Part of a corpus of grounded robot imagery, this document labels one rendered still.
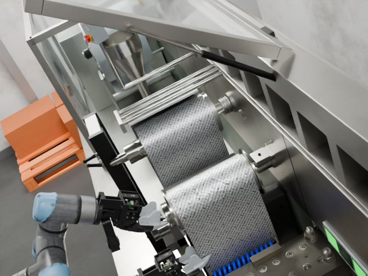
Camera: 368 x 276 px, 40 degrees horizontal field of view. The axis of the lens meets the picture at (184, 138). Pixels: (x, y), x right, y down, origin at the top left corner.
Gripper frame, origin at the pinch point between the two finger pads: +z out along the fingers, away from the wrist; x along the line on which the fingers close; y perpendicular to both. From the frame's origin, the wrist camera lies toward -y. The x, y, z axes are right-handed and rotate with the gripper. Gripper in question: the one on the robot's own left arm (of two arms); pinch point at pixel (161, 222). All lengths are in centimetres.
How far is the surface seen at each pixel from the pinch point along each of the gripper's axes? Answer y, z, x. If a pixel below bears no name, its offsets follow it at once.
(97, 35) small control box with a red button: 35, -18, 54
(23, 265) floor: -166, -3, 176
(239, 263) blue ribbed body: -7.1, 24.7, -7.3
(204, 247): -4.6, 13.6, -4.2
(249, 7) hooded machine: 28, 158, 294
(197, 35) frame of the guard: 57, -15, -18
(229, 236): -0.2, 20.1, -4.2
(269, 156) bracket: 25.5, 25.0, -0.5
